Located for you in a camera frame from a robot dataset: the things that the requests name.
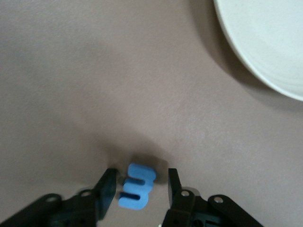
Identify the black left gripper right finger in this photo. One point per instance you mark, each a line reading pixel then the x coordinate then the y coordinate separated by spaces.
pixel 189 212

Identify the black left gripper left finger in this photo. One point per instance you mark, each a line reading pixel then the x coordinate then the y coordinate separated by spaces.
pixel 71 210

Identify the blue foam letter m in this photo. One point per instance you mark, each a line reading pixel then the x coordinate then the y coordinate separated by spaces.
pixel 148 186

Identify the beige plate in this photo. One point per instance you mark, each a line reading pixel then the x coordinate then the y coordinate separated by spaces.
pixel 272 35

